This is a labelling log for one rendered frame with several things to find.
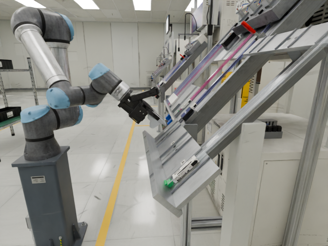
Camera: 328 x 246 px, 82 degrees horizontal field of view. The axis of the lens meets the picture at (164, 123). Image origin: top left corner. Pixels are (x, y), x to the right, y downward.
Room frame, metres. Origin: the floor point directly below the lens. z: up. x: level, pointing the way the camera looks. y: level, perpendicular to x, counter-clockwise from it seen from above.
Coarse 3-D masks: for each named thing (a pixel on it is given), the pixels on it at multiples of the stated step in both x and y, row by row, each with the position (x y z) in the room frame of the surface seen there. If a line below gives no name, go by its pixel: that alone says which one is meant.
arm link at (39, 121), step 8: (24, 112) 0.80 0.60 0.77; (32, 112) 0.80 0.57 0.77; (40, 112) 0.81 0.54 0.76; (48, 112) 0.85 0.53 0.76; (56, 112) 0.88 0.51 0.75; (24, 120) 0.79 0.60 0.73; (32, 120) 0.79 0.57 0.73; (40, 120) 0.81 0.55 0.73; (48, 120) 0.84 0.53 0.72; (56, 120) 0.86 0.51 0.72; (24, 128) 0.79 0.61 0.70; (32, 128) 0.79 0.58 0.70; (40, 128) 0.80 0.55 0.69; (48, 128) 0.83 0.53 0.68; (56, 128) 0.87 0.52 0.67; (24, 136) 0.81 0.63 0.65; (32, 136) 0.79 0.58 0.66; (40, 136) 0.80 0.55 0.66
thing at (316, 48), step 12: (324, 36) 0.38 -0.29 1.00; (312, 48) 0.37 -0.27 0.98; (300, 60) 0.37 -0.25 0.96; (288, 72) 0.36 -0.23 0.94; (276, 84) 0.35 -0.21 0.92; (264, 96) 0.35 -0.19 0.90; (252, 108) 0.35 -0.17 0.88; (240, 120) 0.34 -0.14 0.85; (228, 132) 0.34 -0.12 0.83; (216, 144) 0.34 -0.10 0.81; (204, 156) 0.33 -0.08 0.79; (168, 180) 0.33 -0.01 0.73
